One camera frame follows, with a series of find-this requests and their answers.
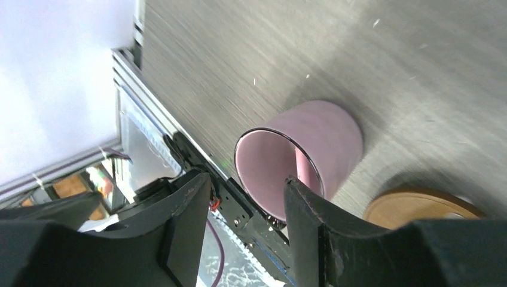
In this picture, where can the oval wooden tray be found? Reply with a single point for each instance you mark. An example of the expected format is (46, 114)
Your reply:
(399, 206)

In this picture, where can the purple mug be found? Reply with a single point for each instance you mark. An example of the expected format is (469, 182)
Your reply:
(318, 142)

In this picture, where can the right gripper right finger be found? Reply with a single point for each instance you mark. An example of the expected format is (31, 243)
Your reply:
(331, 247)

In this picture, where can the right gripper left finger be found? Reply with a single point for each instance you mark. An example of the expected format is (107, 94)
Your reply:
(158, 244)

